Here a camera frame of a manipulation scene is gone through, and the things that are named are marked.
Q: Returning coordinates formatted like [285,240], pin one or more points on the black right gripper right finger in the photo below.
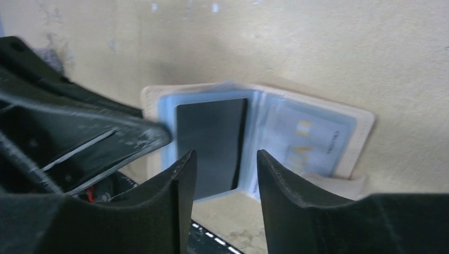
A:
[300,217]

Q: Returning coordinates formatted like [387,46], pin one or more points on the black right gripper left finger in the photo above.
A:
[154,217]

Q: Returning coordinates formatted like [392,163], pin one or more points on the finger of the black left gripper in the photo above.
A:
[21,60]
[52,144]

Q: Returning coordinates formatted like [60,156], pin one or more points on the beige card holder wallet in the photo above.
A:
[159,103]

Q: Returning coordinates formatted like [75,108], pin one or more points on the black credit card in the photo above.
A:
[215,130]

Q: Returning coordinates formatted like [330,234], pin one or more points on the white credit card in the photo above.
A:
[303,138]

